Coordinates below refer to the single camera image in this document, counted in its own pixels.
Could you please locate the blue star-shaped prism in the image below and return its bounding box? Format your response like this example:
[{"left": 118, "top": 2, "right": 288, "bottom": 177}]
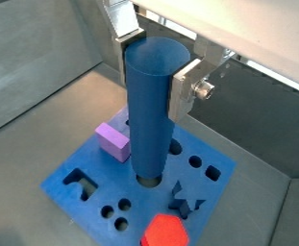
[{"left": 168, "top": 181, "right": 205, "bottom": 219}]

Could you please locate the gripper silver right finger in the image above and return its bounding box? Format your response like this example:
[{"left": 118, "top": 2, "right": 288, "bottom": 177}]
[{"left": 168, "top": 36, "right": 233, "bottom": 122}]

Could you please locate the blue foam shape-sorter board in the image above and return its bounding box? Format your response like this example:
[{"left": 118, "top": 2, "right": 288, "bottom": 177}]
[{"left": 41, "top": 127, "right": 235, "bottom": 246}]

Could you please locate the red hexagonal prism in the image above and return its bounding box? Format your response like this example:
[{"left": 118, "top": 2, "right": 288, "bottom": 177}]
[{"left": 140, "top": 213, "right": 188, "bottom": 246}]

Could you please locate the blue round cylinder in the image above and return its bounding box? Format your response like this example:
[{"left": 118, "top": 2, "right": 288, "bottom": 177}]
[{"left": 124, "top": 37, "right": 189, "bottom": 179}]

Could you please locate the purple rectangular block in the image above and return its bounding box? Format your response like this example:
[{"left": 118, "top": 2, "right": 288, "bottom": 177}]
[{"left": 94, "top": 122, "right": 130, "bottom": 162}]

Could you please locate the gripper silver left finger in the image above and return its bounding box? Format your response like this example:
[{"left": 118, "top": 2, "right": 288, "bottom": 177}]
[{"left": 96, "top": 0, "right": 146, "bottom": 85}]

